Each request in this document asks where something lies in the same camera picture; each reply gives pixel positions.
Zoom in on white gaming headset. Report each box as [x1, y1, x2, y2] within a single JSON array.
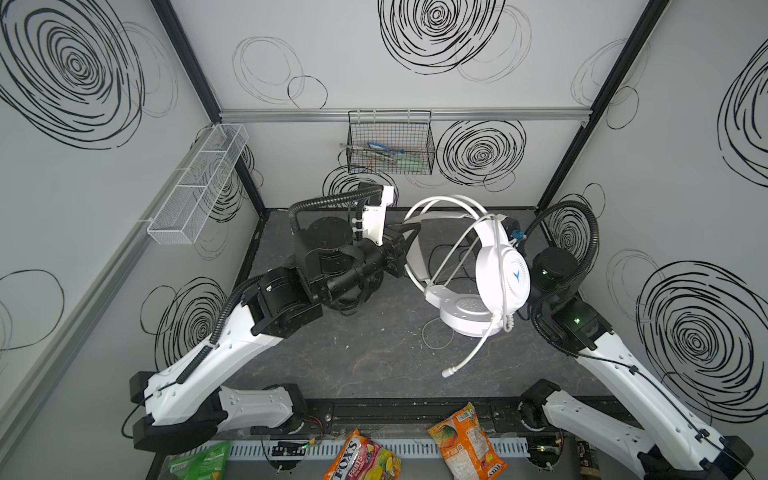
[[404, 195, 531, 378]]

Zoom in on white headset cable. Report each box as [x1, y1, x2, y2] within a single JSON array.
[[419, 215, 520, 352]]

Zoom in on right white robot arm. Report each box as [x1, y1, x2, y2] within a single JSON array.
[[516, 200, 754, 479]]

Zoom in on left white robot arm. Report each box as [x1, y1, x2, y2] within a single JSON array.
[[128, 183, 413, 455]]

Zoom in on green items in basket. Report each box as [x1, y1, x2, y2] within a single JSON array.
[[345, 142, 429, 174]]

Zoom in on Fox's candy bag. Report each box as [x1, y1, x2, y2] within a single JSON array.
[[323, 429, 402, 480]]

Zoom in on orange snack bag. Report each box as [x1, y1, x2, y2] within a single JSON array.
[[428, 403, 508, 480]]

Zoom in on green snack bag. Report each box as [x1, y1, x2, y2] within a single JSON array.
[[168, 441, 231, 480]]

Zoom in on dark can at base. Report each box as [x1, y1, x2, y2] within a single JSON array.
[[576, 440, 602, 480]]

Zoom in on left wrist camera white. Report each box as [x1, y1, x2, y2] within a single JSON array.
[[351, 186, 394, 246]]

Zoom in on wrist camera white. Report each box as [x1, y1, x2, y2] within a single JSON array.
[[351, 186, 394, 246], [502, 217, 524, 244]]

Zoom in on black wire wall basket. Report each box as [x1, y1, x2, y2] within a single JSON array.
[[343, 120, 436, 176]]

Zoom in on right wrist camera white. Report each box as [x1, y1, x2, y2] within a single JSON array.
[[502, 217, 524, 244]]

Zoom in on aluminium wall rail back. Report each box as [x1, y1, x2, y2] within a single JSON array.
[[220, 107, 592, 123]]

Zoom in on aluminium wall rail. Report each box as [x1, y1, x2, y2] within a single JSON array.
[[220, 107, 592, 123], [1, 152, 193, 458]]

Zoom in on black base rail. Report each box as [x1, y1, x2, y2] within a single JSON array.
[[292, 396, 536, 439]]

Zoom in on white slotted cable duct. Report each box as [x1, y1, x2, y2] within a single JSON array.
[[226, 436, 532, 462]]

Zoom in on clear plastic wall shelf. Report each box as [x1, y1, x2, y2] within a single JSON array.
[[147, 123, 248, 246]]

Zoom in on black corner frame post left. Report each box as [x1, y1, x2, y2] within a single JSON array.
[[150, 0, 269, 221]]

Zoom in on black corner frame post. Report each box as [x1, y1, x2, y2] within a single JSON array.
[[536, 0, 670, 213], [150, 0, 269, 221]]

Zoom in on black corner frame post right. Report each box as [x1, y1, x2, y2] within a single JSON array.
[[536, 0, 670, 213]]

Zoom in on aluminium wall rail left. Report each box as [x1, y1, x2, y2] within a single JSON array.
[[1, 152, 193, 458]]

